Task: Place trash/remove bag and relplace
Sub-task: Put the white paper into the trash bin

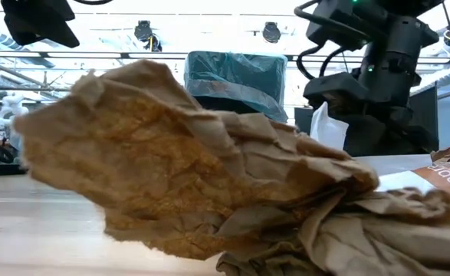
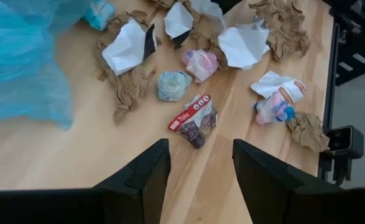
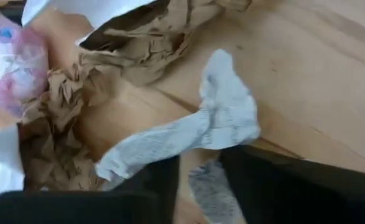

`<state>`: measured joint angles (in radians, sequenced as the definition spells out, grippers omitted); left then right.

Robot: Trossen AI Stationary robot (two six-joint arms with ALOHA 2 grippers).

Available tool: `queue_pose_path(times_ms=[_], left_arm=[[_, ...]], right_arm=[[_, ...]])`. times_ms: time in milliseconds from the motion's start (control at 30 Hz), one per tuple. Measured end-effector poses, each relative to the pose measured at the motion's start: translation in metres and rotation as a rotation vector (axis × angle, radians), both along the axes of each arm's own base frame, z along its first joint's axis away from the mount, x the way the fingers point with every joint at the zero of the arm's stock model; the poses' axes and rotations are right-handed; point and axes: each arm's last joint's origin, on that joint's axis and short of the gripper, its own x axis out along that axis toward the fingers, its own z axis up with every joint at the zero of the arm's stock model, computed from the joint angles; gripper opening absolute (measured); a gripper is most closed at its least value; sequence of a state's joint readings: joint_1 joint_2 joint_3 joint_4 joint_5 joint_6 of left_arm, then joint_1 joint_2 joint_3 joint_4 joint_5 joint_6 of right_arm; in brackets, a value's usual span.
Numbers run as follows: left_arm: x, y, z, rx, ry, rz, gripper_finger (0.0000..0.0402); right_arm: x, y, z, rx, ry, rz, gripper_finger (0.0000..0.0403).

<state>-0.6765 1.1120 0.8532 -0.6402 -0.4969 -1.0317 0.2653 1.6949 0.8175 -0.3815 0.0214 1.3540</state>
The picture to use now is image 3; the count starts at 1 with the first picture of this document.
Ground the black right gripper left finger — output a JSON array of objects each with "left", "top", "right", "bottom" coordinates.
[{"left": 0, "top": 155, "right": 180, "bottom": 224}]

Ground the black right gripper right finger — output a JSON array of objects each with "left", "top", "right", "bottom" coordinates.
[{"left": 221, "top": 145, "right": 365, "bottom": 224}]

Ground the small brown paper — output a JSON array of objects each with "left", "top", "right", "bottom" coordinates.
[{"left": 17, "top": 67, "right": 114, "bottom": 191}]

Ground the grey white sock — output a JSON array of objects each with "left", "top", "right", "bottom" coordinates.
[{"left": 94, "top": 49, "right": 261, "bottom": 224}]

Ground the pink purple wad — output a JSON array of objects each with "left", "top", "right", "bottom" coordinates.
[{"left": 0, "top": 14, "right": 50, "bottom": 118}]

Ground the white paper scrap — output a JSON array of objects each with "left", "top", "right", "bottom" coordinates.
[{"left": 21, "top": 0, "right": 157, "bottom": 29}]

